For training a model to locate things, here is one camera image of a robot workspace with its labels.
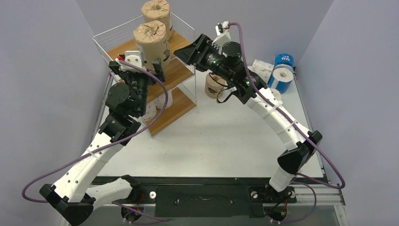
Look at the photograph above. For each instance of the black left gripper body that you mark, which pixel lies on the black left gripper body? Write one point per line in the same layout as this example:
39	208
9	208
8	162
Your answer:
137	81

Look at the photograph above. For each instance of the blue cartoon-face roll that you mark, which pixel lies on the blue cartoon-face roll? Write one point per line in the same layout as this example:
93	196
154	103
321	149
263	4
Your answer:
284	61

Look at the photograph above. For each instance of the blue white wrapped roll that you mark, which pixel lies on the blue white wrapped roll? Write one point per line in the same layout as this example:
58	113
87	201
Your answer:
281	78

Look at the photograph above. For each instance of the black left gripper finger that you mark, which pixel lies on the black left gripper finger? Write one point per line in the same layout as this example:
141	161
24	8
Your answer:
159	74
115	67

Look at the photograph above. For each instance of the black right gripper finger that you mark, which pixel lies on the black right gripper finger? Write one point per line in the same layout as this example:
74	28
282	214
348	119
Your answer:
202	42
188	55

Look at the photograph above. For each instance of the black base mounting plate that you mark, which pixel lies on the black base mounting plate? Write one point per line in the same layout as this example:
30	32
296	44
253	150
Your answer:
208	197

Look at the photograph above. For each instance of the blue toilet roll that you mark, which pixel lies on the blue toilet roll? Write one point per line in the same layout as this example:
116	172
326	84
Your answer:
276	94

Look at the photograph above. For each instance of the white red-dotted toilet roll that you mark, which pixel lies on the white red-dotted toilet roll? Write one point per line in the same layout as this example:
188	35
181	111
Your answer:
151	112
159	102

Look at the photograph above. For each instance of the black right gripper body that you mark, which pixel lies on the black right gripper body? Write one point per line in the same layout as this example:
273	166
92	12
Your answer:
202	53

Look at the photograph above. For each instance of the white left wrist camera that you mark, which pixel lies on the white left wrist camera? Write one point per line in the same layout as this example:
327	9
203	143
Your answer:
134	57

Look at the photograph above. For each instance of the brown roll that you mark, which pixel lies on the brown roll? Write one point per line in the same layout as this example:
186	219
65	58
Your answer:
213	85
158	10
152	40

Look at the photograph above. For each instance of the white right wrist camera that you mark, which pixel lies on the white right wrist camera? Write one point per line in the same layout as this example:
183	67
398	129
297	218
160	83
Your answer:
223	35

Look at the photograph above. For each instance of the white wire wooden shelf rack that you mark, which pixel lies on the white wire wooden shelf rack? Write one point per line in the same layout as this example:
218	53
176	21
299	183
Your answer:
119	39

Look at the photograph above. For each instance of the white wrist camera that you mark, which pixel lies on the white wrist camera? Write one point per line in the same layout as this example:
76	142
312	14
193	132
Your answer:
134	57
223	35

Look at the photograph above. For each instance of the white floral tissue pack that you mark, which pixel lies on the white floral tissue pack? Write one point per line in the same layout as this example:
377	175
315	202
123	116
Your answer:
263	69

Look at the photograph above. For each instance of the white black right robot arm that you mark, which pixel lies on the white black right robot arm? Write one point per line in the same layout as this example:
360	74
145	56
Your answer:
253	92

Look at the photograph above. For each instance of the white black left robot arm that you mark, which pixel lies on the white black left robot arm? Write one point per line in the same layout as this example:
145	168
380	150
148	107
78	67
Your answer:
72	195

